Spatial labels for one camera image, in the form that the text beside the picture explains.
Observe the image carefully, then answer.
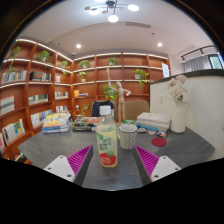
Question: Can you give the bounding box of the grey curtain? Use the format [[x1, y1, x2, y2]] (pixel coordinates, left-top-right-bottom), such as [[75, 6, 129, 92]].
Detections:
[[183, 54, 213, 73]]

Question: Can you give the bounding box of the white paper notice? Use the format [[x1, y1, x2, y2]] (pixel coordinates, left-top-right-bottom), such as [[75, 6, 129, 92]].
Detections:
[[162, 62, 171, 79]]

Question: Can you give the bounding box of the white patterned mug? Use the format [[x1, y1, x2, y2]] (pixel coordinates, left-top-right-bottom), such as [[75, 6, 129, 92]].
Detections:
[[117, 123, 139, 151]]

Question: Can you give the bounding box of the pink white flower bouquet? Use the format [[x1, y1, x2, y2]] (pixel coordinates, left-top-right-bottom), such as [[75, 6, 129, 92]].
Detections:
[[164, 74, 189, 104]]

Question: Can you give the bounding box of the wooden artist mannequin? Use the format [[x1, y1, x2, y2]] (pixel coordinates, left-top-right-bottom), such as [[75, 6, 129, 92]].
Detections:
[[105, 68, 132, 123]]

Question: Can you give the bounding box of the multi-bulb ceiling lamp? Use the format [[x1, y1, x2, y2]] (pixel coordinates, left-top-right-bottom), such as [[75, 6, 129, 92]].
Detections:
[[83, 0, 140, 24]]

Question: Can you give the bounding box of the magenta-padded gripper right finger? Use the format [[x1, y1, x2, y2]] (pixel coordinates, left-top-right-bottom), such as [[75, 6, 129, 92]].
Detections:
[[133, 144, 183, 187]]

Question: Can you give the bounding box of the ceiling air vent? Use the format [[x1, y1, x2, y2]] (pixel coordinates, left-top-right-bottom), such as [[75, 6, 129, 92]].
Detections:
[[125, 21, 152, 29]]

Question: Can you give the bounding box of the flat round red coaster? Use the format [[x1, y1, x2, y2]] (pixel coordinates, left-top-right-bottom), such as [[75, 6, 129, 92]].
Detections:
[[151, 136, 168, 148]]

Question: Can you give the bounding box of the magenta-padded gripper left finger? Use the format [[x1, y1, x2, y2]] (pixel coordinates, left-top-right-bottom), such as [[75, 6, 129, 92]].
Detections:
[[43, 143, 95, 187]]

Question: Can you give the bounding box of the green white box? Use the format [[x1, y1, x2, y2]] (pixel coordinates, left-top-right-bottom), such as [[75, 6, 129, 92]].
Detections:
[[121, 119, 138, 126]]

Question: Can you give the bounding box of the yellow drink bottle white cap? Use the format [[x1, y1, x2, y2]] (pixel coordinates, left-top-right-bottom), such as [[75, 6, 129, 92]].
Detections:
[[95, 105, 119, 169]]

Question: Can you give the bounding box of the window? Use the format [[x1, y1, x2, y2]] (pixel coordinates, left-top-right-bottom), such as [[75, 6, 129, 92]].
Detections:
[[208, 54, 224, 70]]

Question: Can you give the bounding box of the black ceiling track rail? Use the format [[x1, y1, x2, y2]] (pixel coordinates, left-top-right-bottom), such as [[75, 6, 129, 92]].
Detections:
[[181, 44, 218, 62]]

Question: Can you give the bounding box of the wooden shelf unit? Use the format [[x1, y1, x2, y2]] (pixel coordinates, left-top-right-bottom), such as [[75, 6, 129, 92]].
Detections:
[[0, 37, 172, 164]]

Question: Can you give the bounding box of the stack of colourful books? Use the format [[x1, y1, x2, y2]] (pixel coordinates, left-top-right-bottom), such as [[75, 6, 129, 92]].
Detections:
[[41, 112, 72, 135]]

